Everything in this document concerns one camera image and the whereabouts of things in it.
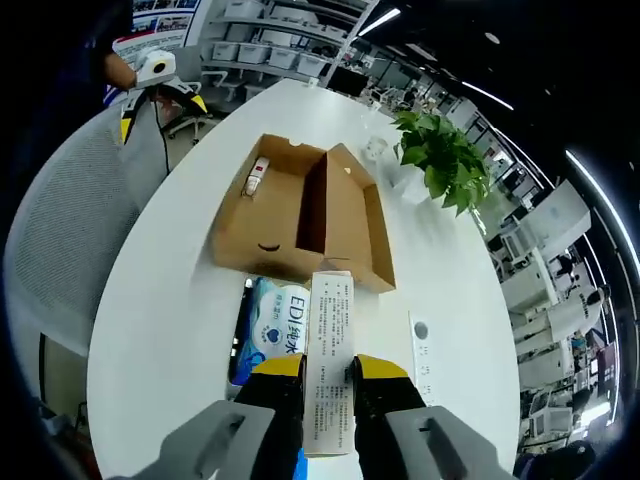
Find small white speckled box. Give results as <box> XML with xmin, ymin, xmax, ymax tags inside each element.
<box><xmin>363</xmin><ymin>137</ymin><xmax>390</xmax><ymax>160</ymax></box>

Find white long carton box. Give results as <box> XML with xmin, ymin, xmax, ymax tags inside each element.
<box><xmin>302</xmin><ymin>269</ymin><xmax>357</xmax><ymax>459</ymax></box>

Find green potted plant white pot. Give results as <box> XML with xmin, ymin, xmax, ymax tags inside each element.
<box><xmin>389</xmin><ymin>110</ymin><xmax>494</xmax><ymax>217</ymax></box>

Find rows of white office desks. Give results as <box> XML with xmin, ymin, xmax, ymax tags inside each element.
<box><xmin>479</xmin><ymin>149</ymin><xmax>626</xmax><ymax>451</ymax></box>

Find blue white wall poster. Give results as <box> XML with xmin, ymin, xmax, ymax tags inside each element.
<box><xmin>112</xmin><ymin>0</ymin><xmax>201</xmax><ymax>56</ymax></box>

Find white mesh office chair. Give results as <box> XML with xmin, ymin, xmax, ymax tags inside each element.
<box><xmin>4</xmin><ymin>107</ymin><xmax>169</xmax><ymax>346</ymax></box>

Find black computer monitor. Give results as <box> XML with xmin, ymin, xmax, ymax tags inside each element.
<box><xmin>327</xmin><ymin>66</ymin><xmax>365</xmax><ymax>97</ymax></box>

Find brown cardboard shoe box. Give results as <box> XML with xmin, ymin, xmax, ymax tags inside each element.
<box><xmin>212</xmin><ymin>132</ymin><xmax>397</xmax><ymax>294</ymax></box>

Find grey storage shelving rack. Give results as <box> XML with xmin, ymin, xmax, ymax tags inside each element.
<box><xmin>199</xmin><ymin>0</ymin><xmax>374</xmax><ymax>84</ymax></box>

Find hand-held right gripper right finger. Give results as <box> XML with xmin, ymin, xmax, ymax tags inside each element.
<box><xmin>351</xmin><ymin>353</ymin><xmax>507</xmax><ymax>480</ymax></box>

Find person's dark printed shirt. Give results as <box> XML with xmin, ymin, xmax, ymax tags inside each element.
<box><xmin>74</xmin><ymin>0</ymin><xmax>135</xmax><ymax>109</ymax></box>

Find white blue wet wipes pack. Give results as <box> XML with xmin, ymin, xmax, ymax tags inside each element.
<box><xmin>242</xmin><ymin>277</ymin><xmax>314</xmax><ymax>386</ymax></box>

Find white table power strip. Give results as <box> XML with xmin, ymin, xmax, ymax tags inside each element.
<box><xmin>408</xmin><ymin>309</ymin><xmax>441</xmax><ymax>409</ymax></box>

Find white swivel office chair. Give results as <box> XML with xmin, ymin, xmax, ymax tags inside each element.
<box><xmin>167</xmin><ymin>67</ymin><xmax>236</xmax><ymax>146</ymax></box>

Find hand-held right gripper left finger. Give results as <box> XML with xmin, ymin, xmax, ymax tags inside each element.
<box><xmin>158</xmin><ymin>354</ymin><xmax>308</xmax><ymax>480</ymax></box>

